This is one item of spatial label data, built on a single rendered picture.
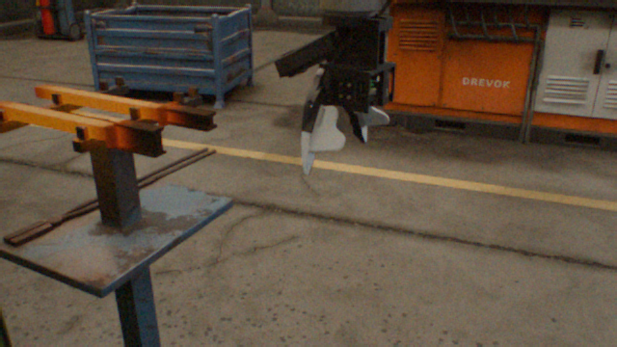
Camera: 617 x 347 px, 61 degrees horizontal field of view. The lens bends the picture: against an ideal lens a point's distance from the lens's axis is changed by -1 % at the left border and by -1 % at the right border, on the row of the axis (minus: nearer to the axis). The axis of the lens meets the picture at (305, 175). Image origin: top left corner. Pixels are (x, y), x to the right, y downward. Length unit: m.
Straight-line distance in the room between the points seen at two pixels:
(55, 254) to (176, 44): 3.39
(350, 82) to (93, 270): 0.60
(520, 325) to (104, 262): 1.45
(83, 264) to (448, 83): 3.07
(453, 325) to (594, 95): 2.22
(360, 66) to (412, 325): 1.38
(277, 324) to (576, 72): 2.59
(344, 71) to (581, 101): 3.20
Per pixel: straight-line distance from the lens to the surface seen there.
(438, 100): 3.83
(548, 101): 3.79
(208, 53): 4.25
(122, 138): 0.89
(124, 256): 1.06
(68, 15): 8.06
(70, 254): 1.11
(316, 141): 0.68
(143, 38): 4.51
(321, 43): 0.70
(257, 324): 1.91
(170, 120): 0.98
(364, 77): 0.65
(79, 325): 2.05
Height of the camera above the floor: 1.22
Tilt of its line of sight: 24 degrees down
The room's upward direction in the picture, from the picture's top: straight up
